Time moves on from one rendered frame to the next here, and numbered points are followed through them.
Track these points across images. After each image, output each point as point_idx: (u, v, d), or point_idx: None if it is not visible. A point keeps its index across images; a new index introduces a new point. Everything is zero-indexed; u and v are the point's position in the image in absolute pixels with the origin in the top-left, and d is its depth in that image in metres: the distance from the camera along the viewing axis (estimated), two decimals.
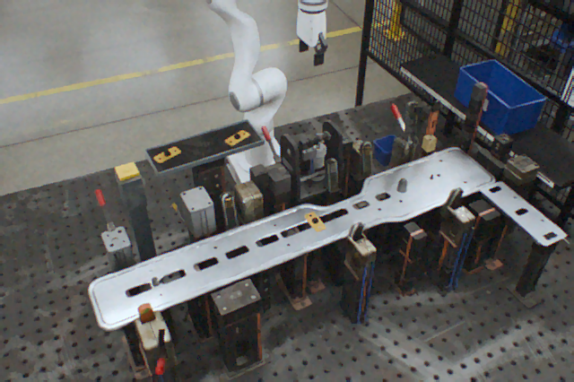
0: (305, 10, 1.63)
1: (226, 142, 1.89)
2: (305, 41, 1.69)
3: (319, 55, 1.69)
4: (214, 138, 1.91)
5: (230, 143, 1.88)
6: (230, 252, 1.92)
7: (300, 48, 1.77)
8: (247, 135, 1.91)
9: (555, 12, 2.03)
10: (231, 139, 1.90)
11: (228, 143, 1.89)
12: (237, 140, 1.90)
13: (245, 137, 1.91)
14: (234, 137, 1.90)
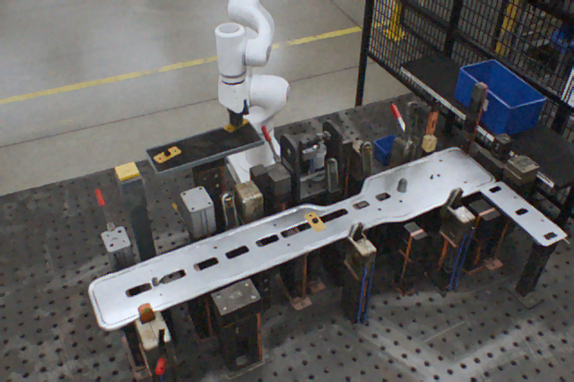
0: (228, 82, 1.73)
1: (224, 128, 1.85)
2: (230, 108, 1.80)
3: (239, 117, 1.83)
4: (214, 138, 1.91)
5: (228, 130, 1.84)
6: (230, 252, 1.92)
7: (231, 120, 1.86)
8: (247, 122, 1.88)
9: (555, 12, 2.03)
10: (230, 125, 1.86)
11: (227, 129, 1.85)
12: (236, 126, 1.86)
13: (244, 124, 1.87)
14: (233, 124, 1.86)
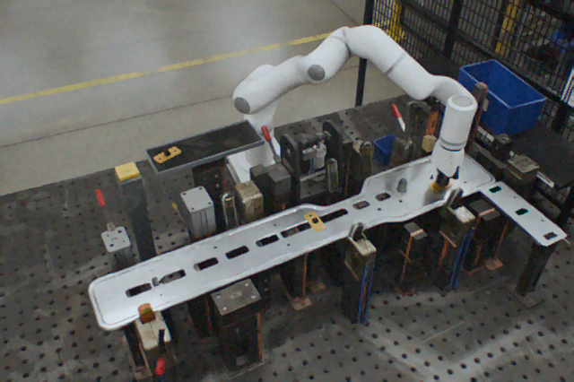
0: (446, 147, 1.83)
1: (430, 186, 1.95)
2: (441, 170, 1.89)
3: (447, 178, 1.92)
4: (214, 138, 1.91)
5: (433, 188, 1.94)
6: (230, 252, 1.92)
7: (438, 179, 1.95)
8: (452, 184, 1.96)
9: (555, 12, 2.03)
10: (435, 185, 1.96)
11: (431, 187, 1.95)
12: (440, 186, 1.95)
13: (449, 185, 1.95)
14: (439, 183, 1.96)
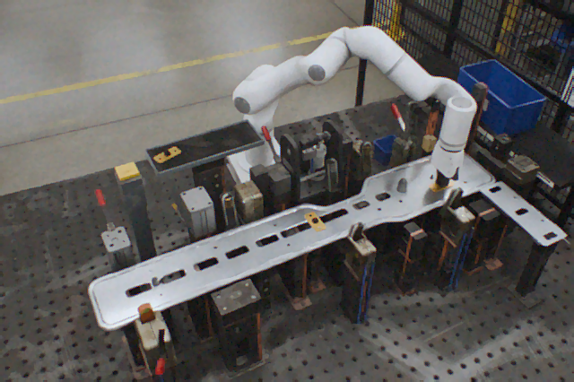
0: (446, 148, 1.83)
1: (430, 186, 1.96)
2: (441, 171, 1.89)
3: (447, 180, 1.92)
4: (214, 138, 1.91)
5: (433, 189, 1.95)
6: (230, 252, 1.92)
7: (438, 181, 1.96)
8: (452, 185, 1.96)
9: (555, 12, 2.03)
10: (435, 186, 1.96)
11: (431, 188, 1.95)
12: (440, 187, 1.95)
13: (449, 186, 1.96)
14: (439, 184, 1.96)
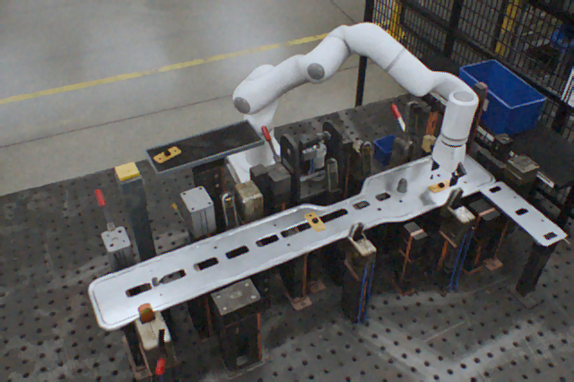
0: (447, 143, 1.82)
1: (429, 188, 1.96)
2: (442, 167, 1.88)
3: (456, 178, 1.88)
4: (214, 138, 1.91)
5: (433, 190, 1.95)
6: (230, 252, 1.92)
7: (433, 168, 1.96)
8: None
9: (555, 12, 2.03)
10: (435, 186, 1.96)
11: (431, 189, 1.95)
12: (440, 188, 1.96)
13: (449, 186, 1.96)
14: (439, 185, 1.96)
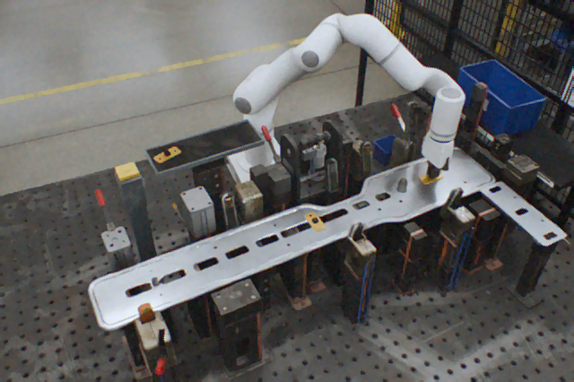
0: (436, 139, 1.86)
1: (420, 178, 1.99)
2: (431, 162, 1.92)
3: (438, 170, 1.95)
4: (214, 138, 1.91)
5: (423, 181, 1.98)
6: (230, 252, 1.92)
7: (428, 171, 1.99)
8: (442, 177, 2.00)
9: (555, 12, 2.03)
10: (426, 177, 1.99)
11: (422, 180, 1.98)
12: (430, 179, 1.99)
13: (439, 177, 1.99)
14: (429, 177, 1.99)
